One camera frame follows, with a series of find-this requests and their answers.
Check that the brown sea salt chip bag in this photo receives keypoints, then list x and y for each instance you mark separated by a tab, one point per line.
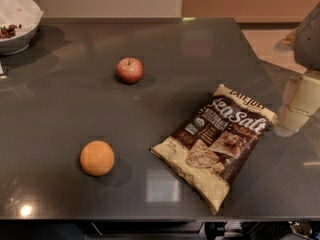
209	150

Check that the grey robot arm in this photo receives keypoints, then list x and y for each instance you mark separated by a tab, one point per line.
307	41

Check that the red apple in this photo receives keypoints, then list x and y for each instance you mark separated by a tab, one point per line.
130	70

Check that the orange fruit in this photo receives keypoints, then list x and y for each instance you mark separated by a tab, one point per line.
97	158

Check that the white bowl with food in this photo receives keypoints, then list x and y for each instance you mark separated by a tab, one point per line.
19	20

